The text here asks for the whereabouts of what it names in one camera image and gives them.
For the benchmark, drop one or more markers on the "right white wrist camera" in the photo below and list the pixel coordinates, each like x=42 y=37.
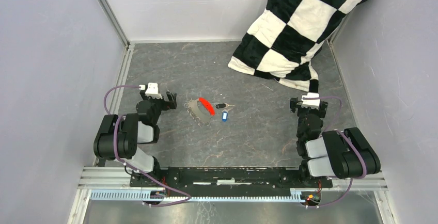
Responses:
x=311 y=100

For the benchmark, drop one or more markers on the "aluminium frame rail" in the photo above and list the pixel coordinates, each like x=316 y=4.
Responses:
x=114 y=22

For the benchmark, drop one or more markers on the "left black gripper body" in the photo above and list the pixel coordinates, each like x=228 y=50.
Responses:
x=160 y=105

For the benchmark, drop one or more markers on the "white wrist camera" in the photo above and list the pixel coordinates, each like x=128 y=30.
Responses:
x=311 y=100
x=150 y=90

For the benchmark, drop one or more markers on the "black white checkered blanket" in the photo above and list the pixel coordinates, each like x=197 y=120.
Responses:
x=283 y=40

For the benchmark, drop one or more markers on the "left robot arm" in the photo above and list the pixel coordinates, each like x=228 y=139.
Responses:
x=134 y=129

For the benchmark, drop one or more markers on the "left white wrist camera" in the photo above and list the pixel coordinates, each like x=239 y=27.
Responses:
x=150 y=90

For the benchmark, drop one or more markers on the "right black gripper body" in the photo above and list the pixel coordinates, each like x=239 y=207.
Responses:
x=302 y=111

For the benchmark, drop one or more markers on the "black head key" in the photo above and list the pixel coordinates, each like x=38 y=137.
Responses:
x=224 y=106

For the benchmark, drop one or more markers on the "red key tag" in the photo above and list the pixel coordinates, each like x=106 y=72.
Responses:
x=206 y=104

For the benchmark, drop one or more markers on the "metal key holder plate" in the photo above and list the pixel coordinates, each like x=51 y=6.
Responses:
x=193 y=108

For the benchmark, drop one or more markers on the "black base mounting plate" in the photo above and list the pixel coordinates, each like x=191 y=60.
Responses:
x=228 y=181

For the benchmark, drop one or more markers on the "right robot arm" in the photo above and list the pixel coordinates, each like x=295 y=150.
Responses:
x=343 y=154

